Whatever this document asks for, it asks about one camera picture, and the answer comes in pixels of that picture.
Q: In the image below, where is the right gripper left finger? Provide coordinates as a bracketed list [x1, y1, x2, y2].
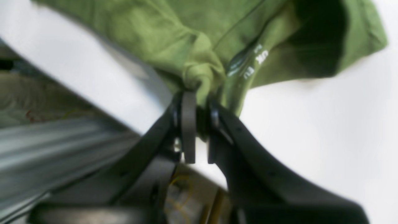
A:
[27, 91, 197, 224]

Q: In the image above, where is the olive green T-shirt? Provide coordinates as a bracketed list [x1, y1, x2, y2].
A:
[31, 0, 390, 119]

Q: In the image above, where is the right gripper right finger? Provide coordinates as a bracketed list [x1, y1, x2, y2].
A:
[208, 100, 369, 224]

